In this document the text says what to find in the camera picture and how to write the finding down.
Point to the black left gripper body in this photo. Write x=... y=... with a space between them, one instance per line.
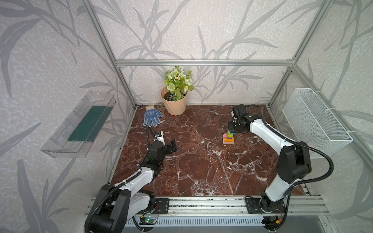
x=168 y=148

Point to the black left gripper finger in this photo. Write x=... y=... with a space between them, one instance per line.
x=173 y=146
x=169 y=149

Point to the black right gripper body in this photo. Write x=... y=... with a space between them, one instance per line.
x=234 y=128

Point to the orange wood block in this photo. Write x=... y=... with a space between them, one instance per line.
x=229 y=139

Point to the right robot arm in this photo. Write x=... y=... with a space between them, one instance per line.
x=293 y=164

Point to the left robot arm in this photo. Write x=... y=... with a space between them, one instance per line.
x=116 y=204

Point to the blue work glove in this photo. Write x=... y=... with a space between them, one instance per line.
x=152 y=116

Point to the beige flower pot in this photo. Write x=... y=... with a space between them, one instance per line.
x=174 y=108

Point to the small brown brush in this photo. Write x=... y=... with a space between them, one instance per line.
x=160 y=106

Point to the green white artificial flowers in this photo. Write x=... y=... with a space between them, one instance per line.
x=178 y=83

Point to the left circuit board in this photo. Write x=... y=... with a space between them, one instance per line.
x=147 y=220

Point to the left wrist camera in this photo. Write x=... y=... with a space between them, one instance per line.
x=159 y=136

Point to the white wire mesh basket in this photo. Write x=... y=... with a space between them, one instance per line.
x=314 y=123

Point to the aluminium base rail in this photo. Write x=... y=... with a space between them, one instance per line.
x=235 y=206

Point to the clear plastic wall shelf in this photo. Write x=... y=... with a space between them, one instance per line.
x=77 y=133

